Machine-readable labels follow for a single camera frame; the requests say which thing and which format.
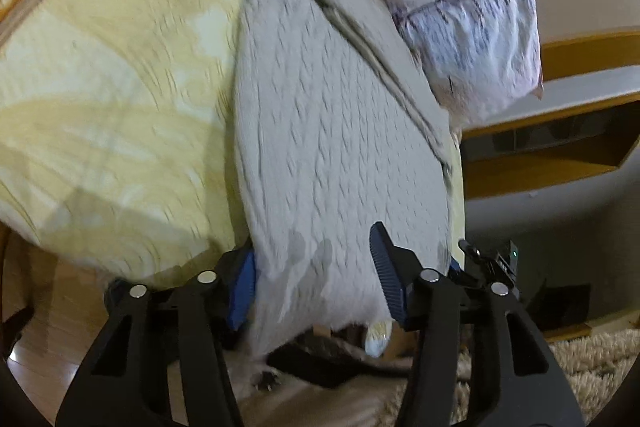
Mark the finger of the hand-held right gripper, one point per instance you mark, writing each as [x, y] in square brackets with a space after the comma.
[465, 249]

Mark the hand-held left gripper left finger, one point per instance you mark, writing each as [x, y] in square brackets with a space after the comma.
[242, 292]

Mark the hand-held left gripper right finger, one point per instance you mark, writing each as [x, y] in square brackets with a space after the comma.
[386, 274]

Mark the black box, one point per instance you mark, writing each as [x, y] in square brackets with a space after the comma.
[562, 307]

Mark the dark cloth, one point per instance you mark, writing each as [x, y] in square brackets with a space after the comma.
[330, 362]

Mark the wooden shelf unit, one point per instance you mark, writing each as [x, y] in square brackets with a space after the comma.
[550, 157]

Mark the beige shaggy carpet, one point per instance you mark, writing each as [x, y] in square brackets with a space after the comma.
[580, 362]

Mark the yellow patterned bed sheet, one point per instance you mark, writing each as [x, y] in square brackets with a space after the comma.
[120, 97]

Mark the white printed ruffled pillow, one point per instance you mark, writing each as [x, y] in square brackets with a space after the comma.
[450, 7]

